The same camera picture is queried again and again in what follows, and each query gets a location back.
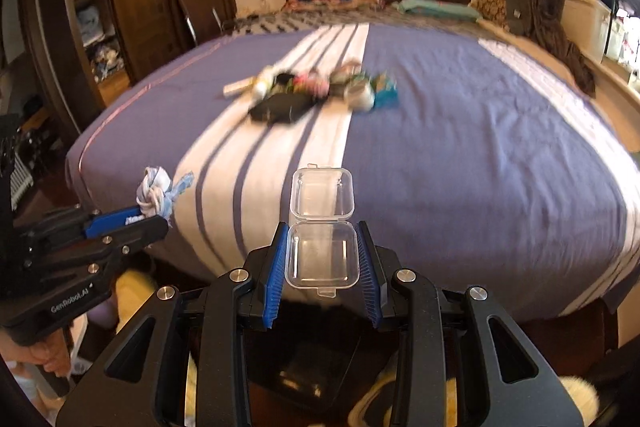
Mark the person's left hand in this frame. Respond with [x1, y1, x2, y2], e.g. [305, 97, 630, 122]
[0, 329, 70, 377]

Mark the black pouch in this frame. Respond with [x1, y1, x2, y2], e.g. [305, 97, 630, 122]
[248, 92, 318, 124]

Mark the clear plastic hinged box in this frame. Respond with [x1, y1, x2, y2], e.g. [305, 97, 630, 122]
[285, 164, 360, 299]

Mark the teal pillow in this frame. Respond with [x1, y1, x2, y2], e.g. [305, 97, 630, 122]
[392, 0, 482, 22]

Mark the cream lotion tube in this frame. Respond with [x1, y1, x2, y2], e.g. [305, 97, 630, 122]
[250, 65, 274, 103]

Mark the pink flower hair scrunchie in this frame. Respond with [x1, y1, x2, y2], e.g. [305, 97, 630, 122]
[292, 69, 330, 100]

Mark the black white zigzag blanket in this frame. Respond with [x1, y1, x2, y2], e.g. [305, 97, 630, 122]
[221, 8, 482, 39]

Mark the white blue cloth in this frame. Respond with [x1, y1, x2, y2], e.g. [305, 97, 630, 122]
[136, 167, 194, 227]

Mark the white lip balm tube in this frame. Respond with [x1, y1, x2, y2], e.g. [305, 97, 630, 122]
[222, 77, 254, 98]

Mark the white tape roll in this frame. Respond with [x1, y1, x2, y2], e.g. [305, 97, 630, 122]
[343, 77, 375, 112]

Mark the blue striped bed cover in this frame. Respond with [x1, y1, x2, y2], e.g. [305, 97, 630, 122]
[66, 23, 639, 321]

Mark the green glass bottle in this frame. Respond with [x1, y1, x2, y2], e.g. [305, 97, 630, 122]
[329, 58, 368, 96]

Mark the blue wet wipes pack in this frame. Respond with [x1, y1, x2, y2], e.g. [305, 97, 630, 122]
[370, 72, 398, 108]

